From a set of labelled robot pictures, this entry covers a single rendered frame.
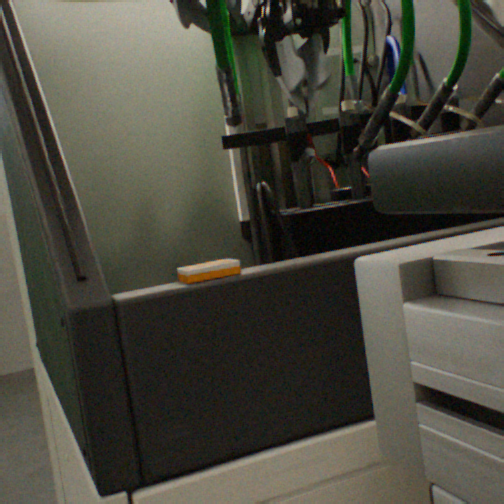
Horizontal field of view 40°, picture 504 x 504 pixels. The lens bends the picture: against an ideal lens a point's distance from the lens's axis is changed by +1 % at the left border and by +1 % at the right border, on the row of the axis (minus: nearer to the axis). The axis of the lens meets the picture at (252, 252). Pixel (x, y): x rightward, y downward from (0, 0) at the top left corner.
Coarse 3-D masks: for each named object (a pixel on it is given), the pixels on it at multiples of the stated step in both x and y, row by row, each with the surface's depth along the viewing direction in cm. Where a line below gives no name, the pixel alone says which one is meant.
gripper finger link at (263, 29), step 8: (264, 24) 85; (264, 32) 84; (272, 32) 84; (264, 40) 84; (272, 40) 85; (280, 40) 85; (264, 48) 85; (272, 48) 85; (264, 56) 86; (272, 56) 85; (272, 64) 86; (272, 72) 86; (280, 72) 85
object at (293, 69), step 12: (288, 36) 84; (288, 48) 84; (288, 60) 85; (300, 60) 82; (288, 72) 85; (300, 72) 82; (288, 84) 85; (300, 84) 84; (288, 96) 86; (300, 96) 86; (300, 108) 86
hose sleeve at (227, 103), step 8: (216, 72) 76; (224, 72) 76; (232, 72) 77; (224, 80) 77; (232, 80) 77; (224, 88) 78; (232, 88) 78; (224, 96) 79; (232, 96) 79; (224, 104) 81; (232, 104) 80; (224, 112) 83; (232, 112) 81
